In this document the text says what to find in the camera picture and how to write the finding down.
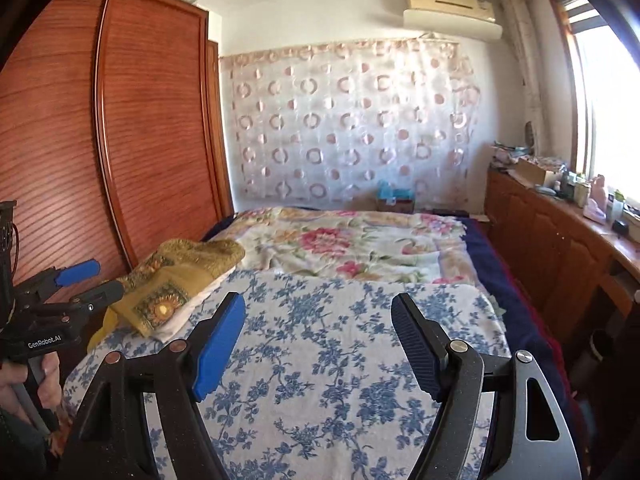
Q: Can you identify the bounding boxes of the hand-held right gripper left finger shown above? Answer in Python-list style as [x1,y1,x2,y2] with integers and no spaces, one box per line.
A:
[57,291,247,480]

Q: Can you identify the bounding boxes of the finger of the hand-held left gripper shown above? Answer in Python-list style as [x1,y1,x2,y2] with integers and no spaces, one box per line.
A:
[15,259,101,307]
[42,280,125,320]

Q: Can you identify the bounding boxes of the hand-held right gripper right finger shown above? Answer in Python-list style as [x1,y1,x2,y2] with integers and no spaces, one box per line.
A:
[391,292,581,480]

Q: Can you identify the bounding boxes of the golden patterned cloth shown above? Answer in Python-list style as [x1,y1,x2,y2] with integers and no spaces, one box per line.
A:
[107,238,247,339]

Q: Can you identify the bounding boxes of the person's left hand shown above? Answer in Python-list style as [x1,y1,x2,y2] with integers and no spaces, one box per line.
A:
[0,354,64,427]

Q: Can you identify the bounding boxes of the yellow cloth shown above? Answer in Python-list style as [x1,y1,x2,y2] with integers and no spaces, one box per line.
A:
[87,309,127,354]

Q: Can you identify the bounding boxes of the white folded cloth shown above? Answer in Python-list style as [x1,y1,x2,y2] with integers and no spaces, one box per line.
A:
[149,280,237,344]

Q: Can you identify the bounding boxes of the blue floral bed sheet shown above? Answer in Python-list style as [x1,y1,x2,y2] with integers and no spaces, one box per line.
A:
[61,267,512,480]

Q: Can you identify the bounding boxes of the pink floral blanket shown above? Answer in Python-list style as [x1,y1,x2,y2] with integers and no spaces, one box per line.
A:
[201,206,482,287]

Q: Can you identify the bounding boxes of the small brown box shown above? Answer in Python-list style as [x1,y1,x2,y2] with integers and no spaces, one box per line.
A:
[375,197,416,215]

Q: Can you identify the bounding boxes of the blue toy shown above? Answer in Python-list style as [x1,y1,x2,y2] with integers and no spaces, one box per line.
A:
[375,179,414,202]

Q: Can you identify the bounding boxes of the brown slatted wooden wardrobe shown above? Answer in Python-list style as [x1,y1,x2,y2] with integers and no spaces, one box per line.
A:
[0,0,236,307]

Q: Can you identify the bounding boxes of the long wooden cabinet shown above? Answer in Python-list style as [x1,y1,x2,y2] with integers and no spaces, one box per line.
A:
[484,166,640,347]

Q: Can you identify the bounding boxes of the open cardboard box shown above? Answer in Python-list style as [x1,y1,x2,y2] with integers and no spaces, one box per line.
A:
[514,157,559,187]

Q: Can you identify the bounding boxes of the pile of clutter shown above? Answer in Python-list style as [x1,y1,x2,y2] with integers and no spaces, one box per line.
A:
[489,140,532,167]

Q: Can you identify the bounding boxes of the sheer circle-patterned curtain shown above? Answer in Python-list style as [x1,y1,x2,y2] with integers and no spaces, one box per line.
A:
[219,37,479,212]

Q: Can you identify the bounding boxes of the pink bottle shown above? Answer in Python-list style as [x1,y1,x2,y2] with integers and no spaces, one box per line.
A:
[584,174,609,219]

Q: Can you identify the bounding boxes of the white bottle green cap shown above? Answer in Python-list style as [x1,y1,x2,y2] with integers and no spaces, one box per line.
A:
[607,189,626,224]

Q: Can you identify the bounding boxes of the pale window curtain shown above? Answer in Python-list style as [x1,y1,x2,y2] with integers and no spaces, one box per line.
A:
[502,0,549,157]

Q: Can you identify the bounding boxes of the wooden-framed window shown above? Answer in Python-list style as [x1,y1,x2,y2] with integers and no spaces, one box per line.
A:
[547,0,640,197]

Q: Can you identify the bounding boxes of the wall air conditioner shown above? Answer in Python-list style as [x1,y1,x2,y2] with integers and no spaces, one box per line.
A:
[402,8,504,42]

